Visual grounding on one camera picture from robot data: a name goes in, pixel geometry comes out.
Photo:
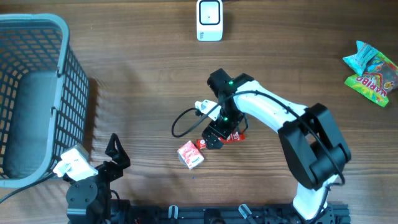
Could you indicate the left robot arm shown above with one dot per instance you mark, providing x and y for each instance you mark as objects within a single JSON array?
[{"x": 92, "y": 200}]

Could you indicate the grey plastic shopping basket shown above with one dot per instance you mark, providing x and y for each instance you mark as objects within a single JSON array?
[{"x": 44, "y": 96}]

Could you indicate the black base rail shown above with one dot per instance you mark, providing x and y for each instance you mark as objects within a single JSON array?
[{"x": 243, "y": 214}]

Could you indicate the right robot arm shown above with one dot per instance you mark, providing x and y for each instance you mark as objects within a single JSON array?
[{"x": 313, "y": 145}]

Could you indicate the red candy bar wrapper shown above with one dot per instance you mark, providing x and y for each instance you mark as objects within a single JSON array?
[{"x": 233, "y": 137}]

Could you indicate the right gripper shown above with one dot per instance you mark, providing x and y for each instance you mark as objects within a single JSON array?
[{"x": 224, "y": 131}]

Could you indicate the teal tissue wipes pack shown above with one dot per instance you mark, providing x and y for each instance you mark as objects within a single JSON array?
[{"x": 360, "y": 59}]

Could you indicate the white barcode scanner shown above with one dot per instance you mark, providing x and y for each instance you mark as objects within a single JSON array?
[{"x": 209, "y": 20}]

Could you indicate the small red white carton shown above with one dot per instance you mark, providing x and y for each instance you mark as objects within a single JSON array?
[{"x": 190, "y": 155}]

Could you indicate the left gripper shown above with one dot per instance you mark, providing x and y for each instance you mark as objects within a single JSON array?
[{"x": 118, "y": 156}]

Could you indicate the green Haribo gummy bag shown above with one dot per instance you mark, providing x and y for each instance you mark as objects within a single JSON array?
[{"x": 378, "y": 79}]

